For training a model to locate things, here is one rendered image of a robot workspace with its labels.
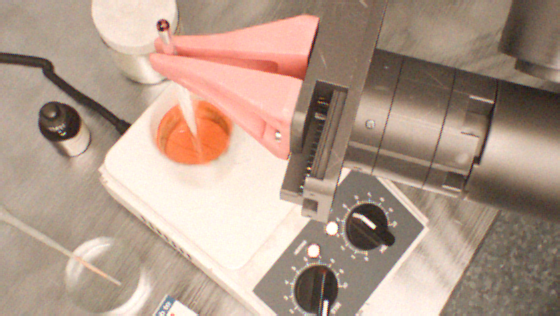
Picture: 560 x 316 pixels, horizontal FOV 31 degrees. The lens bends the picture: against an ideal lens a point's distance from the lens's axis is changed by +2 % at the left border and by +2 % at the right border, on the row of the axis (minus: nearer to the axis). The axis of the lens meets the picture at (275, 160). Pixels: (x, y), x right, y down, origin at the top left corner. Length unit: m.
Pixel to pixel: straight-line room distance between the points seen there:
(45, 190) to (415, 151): 0.39
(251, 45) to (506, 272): 1.12
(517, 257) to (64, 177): 0.91
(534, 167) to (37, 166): 0.43
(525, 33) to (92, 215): 0.41
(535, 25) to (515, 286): 1.11
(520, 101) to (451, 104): 0.03
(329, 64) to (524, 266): 1.13
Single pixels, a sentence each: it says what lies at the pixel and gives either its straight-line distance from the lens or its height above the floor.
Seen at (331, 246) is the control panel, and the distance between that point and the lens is 0.69.
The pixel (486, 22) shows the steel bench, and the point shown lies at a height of 0.75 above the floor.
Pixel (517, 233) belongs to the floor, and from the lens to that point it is 1.55.
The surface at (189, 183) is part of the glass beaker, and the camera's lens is 0.64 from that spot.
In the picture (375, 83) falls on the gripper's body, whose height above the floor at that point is 1.07.
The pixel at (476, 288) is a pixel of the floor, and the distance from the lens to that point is 1.52.
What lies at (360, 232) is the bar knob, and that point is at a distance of 0.69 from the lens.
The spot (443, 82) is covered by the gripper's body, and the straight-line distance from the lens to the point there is 0.45.
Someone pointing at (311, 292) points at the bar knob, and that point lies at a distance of 0.68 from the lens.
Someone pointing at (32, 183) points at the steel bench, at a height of 0.75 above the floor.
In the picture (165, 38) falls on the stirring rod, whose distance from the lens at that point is 0.44.
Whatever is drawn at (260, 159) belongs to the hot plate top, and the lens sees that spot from 0.66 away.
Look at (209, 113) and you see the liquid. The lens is 0.63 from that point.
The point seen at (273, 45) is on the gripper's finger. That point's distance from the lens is 0.44.
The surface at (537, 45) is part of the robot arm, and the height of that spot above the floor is 1.08.
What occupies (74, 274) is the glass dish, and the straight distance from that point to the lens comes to 0.75.
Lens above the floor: 1.48
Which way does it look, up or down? 75 degrees down
